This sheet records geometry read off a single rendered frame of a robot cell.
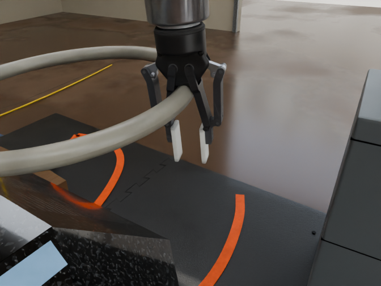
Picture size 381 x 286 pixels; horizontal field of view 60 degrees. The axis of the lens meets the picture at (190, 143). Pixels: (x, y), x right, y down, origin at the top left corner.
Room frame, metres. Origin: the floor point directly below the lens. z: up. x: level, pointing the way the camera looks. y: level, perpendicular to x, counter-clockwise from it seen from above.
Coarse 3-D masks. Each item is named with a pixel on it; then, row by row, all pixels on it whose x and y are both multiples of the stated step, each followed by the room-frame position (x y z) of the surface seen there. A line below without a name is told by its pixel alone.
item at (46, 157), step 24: (96, 48) 0.77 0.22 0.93; (120, 48) 0.76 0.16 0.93; (144, 48) 0.73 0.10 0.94; (0, 72) 0.68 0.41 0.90; (24, 72) 0.71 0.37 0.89; (168, 96) 0.45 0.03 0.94; (192, 96) 0.48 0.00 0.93; (144, 120) 0.38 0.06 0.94; (168, 120) 0.41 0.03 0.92; (48, 144) 0.33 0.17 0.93; (72, 144) 0.33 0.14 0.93; (96, 144) 0.34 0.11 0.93; (120, 144) 0.35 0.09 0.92; (0, 168) 0.30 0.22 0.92; (24, 168) 0.31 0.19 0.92; (48, 168) 0.31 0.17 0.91
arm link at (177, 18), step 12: (156, 0) 0.46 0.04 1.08; (168, 0) 0.45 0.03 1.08; (180, 0) 0.45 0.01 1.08; (192, 0) 0.46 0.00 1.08; (204, 0) 0.47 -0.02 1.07; (156, 12) 0.46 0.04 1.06; (168, 12) 0.45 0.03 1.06; (180, 12) 0.45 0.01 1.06; (192, 12) 0.45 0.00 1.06; (204, 12) 0.47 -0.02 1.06; (156, 24) 0.46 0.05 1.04; (168, 24) 0.45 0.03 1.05; (180, 24) 0.45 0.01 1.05; (192, 24) 0.47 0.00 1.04
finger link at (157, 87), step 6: (144, 72) 0.49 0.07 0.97; (150, 72) 0.50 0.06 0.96; (144, 78) 0.50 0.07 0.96; (150, 78) 0.49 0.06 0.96; (156, 78) 0.51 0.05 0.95; (150, 84) 0.49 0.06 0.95; (156, 84) 0.51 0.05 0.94; (150, 90) 0.49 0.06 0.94; (156, 90) 0.50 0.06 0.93; (150, 96) 0.50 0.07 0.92; (156, 96) 0.50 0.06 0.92; (150, 102) 0.50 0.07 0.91; (156, 102) 0.49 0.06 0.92
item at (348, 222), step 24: (360, 120) 0.67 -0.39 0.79; (360, 144) 0.66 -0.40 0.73; (360, 168) 0.66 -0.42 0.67; (336, 192) 0.67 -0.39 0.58; (360, 192) 0.65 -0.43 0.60; (336, 216) 0.66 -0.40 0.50; (360, 216) 0.64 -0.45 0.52; (336, 240) 0.66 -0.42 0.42; (360, 240) 0.63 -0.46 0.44; (312, 264) 0.83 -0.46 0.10; (336, 264) 0.65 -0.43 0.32; (360, 264) 0.62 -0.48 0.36
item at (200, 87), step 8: (192, 72) 0.47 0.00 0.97; (192, 80) 0.47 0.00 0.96; (200, 80) 0.50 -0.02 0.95; (192, 88) 0.47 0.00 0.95; (200, 88) 0.48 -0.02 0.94; (200, 96) 0.48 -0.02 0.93; (200, 104) 0.48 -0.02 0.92; (208, 104) 0.50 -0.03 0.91; (200, 112) 0.48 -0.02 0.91; (208, 112) 0.48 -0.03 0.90; (208, 120) 0.47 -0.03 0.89; (208, 128) 0.47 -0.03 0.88
